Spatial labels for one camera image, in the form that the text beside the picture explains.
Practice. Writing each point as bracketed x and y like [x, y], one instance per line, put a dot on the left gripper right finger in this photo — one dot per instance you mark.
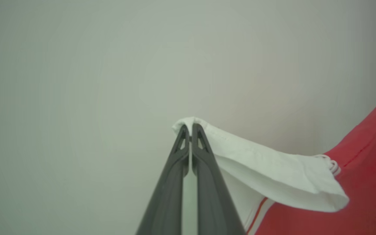
[211, 195]

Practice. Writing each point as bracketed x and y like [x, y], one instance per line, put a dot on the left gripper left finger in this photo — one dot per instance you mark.
[168, 195]

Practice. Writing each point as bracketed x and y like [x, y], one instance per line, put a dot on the red basketball jersey striped trim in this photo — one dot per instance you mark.
[370, 179]

